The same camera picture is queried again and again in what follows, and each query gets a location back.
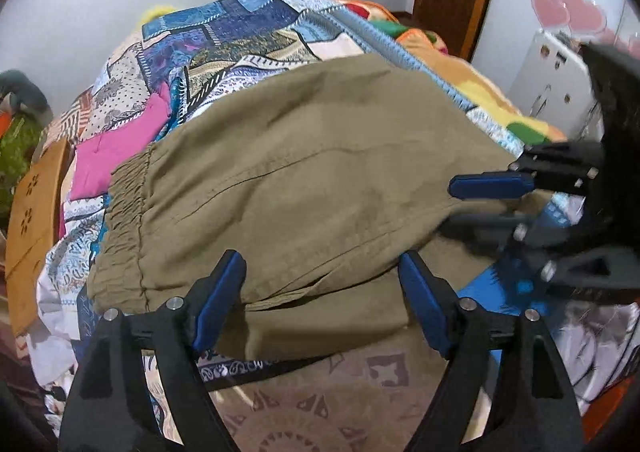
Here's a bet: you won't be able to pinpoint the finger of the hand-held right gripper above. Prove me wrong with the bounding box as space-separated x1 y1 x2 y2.
440 212 640 305
447 141 603 200

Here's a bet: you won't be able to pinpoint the green stuffed toy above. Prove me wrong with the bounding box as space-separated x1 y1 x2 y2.
0 70 53 233

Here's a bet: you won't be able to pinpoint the yellow pillow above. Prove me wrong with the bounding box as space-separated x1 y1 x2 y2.
139 4 180 26

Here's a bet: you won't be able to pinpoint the patchwork printed bedsheet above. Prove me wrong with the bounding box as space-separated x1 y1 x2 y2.
25 0 601 452

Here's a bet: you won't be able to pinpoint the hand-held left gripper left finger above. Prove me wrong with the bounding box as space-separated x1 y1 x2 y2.
58 249 248 452

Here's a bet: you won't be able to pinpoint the white cabinet with heart stickers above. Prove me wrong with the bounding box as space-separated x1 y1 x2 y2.
470 0 640 143

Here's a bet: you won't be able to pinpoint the olive green pants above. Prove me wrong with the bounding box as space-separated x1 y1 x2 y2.
86 54 548 363

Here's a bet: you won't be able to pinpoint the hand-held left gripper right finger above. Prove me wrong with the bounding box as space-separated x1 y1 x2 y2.
398 250 587 452

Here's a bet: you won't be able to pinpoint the wooden chair back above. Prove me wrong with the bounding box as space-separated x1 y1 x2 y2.
4 136 72 337

